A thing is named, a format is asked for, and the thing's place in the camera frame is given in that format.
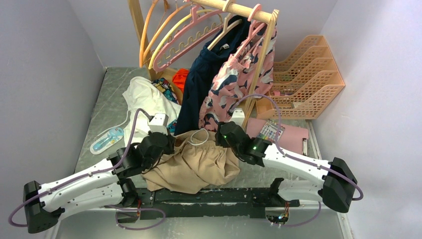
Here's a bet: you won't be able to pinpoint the yellow hanger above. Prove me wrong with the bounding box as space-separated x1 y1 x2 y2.
148 8 225 70

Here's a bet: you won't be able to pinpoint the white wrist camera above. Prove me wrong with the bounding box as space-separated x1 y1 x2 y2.
148 113 169 135
230 108 245 126

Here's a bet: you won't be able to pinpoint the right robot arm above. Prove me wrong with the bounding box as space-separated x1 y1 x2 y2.
215 122 360 213

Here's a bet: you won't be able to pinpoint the beige drawstring shorts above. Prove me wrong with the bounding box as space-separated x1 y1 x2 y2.
142 130 240 194

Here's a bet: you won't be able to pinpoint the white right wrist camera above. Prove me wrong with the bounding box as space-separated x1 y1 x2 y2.
230 108 245 126

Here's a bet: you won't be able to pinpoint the pink notched hanger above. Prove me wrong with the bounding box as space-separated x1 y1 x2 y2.
152 0 231 73

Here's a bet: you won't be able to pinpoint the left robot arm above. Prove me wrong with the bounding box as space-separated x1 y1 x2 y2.
23 132 176 234

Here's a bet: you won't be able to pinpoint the peach mesh file organizer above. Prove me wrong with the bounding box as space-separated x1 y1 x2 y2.
256 35 345 120

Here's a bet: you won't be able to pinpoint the cream hanger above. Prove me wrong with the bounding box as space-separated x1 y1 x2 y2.
207 13 242 51

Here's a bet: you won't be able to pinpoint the colourful patterned garment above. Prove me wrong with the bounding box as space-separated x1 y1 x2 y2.
151 78 179 104

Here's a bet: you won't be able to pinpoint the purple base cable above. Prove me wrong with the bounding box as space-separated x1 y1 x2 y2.
105 204 167 231
280 201 322 228

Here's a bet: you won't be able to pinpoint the blue toothbrush blister pack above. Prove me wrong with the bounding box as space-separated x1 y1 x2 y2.
90 127 124 155

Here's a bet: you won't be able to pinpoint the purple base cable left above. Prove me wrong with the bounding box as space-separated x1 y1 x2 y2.
105 204 167 231

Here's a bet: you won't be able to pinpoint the navy blue hanging garment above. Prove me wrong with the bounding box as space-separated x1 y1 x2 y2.
174 15 251 135

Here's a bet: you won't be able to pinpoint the white garment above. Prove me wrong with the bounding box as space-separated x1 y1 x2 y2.
122 76 181 144

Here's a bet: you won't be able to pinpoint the pink hanger with garment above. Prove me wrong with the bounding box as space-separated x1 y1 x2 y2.
234 3 265 58

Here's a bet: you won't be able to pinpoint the orange mesh garment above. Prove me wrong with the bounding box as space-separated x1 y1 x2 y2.
172 68 189 93

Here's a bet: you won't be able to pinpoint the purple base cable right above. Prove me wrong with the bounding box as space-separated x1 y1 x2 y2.
280 201 322 228

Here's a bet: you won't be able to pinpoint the orange hanger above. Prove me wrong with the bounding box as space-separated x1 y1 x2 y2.
139 0 169 69

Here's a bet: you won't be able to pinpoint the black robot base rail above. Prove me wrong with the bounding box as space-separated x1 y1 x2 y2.
116 178 300 223

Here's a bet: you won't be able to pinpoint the pink clipboard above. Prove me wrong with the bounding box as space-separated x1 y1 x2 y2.
246 118 310 156

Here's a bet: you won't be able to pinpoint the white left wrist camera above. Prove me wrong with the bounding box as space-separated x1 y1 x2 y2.
148 113 169 135

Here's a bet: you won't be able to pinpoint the marker pen set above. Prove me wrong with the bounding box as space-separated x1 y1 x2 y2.
257 120 285 143

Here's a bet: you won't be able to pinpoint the pink shark print garment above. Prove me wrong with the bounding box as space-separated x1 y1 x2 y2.
199 24 277 131

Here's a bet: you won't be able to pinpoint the wooden clothes rack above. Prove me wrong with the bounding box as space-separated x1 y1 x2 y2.
128 0 279 134

